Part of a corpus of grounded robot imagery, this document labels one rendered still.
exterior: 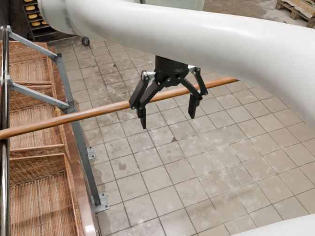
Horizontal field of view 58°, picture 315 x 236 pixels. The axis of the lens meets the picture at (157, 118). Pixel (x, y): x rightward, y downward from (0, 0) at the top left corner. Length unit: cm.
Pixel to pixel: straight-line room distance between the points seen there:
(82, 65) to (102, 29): 310
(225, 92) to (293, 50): 281
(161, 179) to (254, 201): 70
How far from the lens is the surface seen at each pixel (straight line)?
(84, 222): 147
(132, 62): 342
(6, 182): 94
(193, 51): 30
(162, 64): 61
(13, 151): 157
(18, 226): 155
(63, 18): 50
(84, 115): 100
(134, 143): 246
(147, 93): 67
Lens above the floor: 187
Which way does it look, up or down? 44 degrees down
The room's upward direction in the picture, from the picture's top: straight up
